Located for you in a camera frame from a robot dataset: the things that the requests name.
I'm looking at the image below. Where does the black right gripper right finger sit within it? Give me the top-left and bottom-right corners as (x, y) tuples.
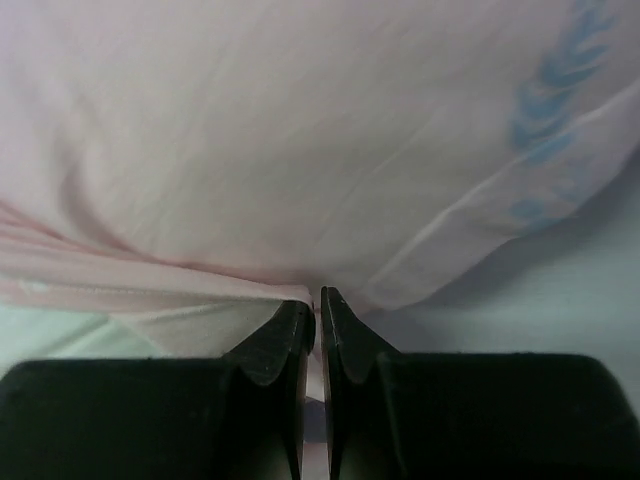
(321, 287), (639, 479)

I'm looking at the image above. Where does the white pillow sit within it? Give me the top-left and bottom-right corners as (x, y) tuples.
(0, 306), (161, 374)

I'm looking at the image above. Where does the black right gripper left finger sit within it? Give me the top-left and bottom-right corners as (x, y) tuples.
(1, 301), (315, 479)

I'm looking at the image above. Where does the purple Elsa print pillowcase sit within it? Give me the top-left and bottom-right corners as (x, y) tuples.
(1, 1), (639, 357)

